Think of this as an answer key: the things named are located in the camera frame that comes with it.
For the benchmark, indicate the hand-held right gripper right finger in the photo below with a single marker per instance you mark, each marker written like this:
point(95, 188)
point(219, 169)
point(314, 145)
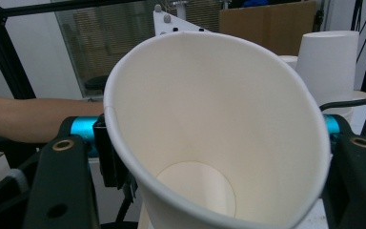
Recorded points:
point(332, 125)

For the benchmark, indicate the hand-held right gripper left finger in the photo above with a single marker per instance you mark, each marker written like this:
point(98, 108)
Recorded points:
point(111, 159)

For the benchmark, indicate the stack of white paper cups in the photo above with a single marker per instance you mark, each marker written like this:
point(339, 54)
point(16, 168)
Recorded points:
point(327, 66)

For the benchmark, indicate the single white paper cup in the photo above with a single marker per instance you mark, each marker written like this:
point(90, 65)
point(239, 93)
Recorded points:
point(209, 111)

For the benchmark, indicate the window with blinds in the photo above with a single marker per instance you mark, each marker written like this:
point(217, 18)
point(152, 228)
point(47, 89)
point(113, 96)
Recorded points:
point(108, 44)

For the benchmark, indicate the black round stool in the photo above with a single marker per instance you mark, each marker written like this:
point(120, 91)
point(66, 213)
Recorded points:
point(96, 82)

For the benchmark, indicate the brown cardboard box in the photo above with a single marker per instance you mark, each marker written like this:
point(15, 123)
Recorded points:
point(267, 25)

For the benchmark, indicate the black metal frame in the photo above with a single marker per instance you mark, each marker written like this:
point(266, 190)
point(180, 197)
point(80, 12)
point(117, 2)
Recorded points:
point(6, 47)

